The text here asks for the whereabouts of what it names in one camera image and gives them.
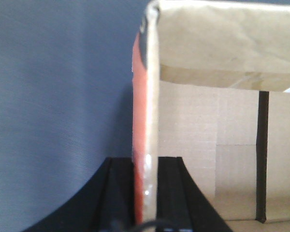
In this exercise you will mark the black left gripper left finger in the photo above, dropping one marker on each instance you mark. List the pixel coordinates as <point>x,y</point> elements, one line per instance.
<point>107,197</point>

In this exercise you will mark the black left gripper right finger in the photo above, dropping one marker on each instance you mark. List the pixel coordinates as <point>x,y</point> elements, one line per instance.
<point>181,202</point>

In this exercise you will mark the large brown cardboard box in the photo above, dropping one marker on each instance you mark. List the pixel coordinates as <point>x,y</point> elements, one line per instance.
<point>211,84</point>

